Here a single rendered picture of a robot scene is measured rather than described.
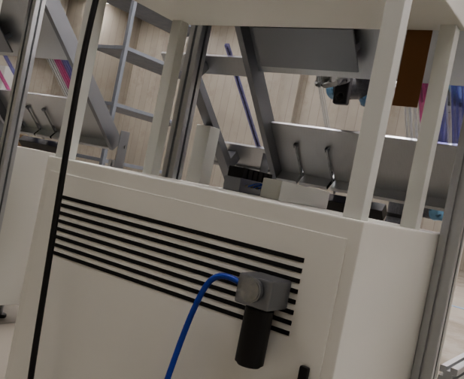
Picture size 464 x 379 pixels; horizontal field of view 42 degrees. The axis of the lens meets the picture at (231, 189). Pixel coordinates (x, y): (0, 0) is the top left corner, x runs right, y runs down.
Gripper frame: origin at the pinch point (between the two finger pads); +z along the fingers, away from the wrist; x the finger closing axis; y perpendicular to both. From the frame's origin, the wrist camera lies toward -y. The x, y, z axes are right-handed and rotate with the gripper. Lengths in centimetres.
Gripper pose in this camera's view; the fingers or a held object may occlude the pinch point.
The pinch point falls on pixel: (321, 86)
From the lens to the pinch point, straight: 179.0
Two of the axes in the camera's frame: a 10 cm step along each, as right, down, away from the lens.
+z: -5.7, 3.7, -7.3
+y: -0.9, -9.1, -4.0
